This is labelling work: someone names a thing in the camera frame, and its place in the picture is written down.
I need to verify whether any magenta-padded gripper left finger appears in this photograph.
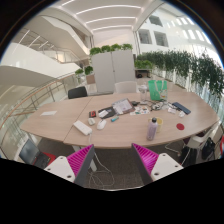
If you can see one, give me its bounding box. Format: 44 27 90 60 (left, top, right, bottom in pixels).
44 143 96 188

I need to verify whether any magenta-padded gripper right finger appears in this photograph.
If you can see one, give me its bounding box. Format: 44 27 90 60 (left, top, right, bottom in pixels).
131 143 184 186

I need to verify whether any lilac drink bottle black cap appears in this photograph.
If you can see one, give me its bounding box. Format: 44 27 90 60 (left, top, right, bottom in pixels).
146 117 159 142

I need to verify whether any pale yellow cup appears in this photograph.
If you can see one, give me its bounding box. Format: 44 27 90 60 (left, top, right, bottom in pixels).
148 117 164 134

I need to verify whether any white shell chair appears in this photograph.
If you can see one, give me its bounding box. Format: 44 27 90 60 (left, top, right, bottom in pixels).
186 123 221 151

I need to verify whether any white power strip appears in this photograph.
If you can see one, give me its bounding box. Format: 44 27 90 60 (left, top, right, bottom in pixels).
72 120 93 136

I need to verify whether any black bag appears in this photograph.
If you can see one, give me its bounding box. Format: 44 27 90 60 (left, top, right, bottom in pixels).
201 137 216 160

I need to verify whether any white paper sheet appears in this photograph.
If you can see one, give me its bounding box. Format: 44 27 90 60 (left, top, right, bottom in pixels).
40 110 58 117

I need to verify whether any flat white box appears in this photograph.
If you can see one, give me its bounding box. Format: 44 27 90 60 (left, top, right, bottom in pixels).
166 106 178 115

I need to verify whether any white computer mouse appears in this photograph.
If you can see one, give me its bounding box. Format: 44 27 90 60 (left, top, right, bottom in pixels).
96 119 108 131

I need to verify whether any colourful sticker sheet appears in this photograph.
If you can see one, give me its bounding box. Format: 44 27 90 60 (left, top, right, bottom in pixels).
129 105 151 116

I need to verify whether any dark blue keyboard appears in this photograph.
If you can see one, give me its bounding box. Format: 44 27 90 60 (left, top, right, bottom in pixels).
171 101 192 116

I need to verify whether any dark flat folder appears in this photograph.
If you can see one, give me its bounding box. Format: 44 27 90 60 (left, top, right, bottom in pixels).
98 106 118 120

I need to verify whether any open printed booklet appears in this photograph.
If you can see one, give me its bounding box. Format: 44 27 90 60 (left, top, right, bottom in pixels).
111 98 134 116

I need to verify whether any green tote bag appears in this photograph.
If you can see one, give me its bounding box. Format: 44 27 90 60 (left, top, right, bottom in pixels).
147 79 168 102

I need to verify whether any black office chair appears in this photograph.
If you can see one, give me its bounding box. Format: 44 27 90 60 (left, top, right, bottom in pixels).
67 86 88 100

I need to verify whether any planter with green plants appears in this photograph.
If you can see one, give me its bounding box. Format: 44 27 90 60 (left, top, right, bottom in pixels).
74 65 95 84

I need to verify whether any row of green hedge plants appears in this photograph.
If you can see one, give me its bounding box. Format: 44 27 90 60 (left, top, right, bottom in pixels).
134 49 224 98

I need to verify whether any white cabinet with plants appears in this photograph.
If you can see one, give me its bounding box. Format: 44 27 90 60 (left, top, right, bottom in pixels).
89 43 137 94

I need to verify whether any white power cable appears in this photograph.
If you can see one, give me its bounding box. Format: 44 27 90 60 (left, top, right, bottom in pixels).
87 133 116 189

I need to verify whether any tangle of black cables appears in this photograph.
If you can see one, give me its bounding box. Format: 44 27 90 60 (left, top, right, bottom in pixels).
149 100 168 112

